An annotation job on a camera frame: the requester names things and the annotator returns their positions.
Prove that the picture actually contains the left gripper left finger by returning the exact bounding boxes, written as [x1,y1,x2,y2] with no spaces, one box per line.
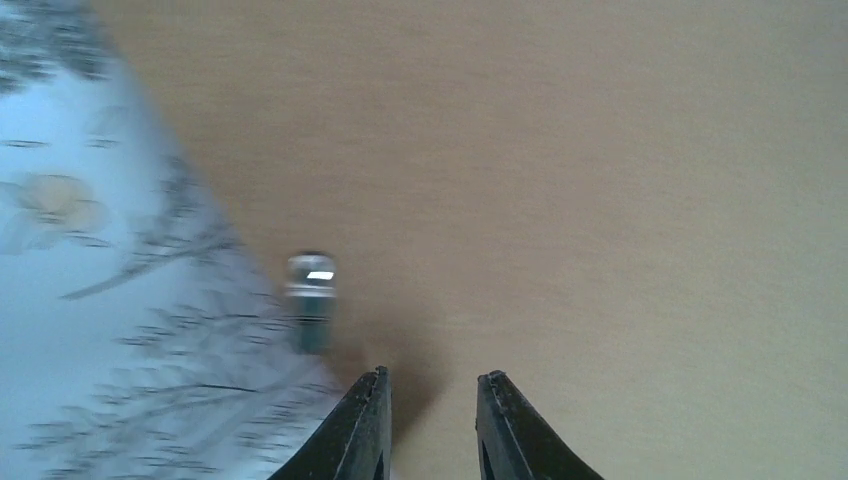
[270,366,392,480]

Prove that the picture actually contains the silver frame retaining clip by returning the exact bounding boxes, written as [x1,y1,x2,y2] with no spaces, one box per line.
[284,251,338,355]

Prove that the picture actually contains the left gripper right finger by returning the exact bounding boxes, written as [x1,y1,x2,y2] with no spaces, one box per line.
[476,370,602,480]

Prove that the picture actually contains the brown backing board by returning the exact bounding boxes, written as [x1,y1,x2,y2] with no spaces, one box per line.
[95,1,847,479]

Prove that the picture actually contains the floral patterned table mat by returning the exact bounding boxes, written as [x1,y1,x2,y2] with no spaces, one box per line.
[1,1,340,479]

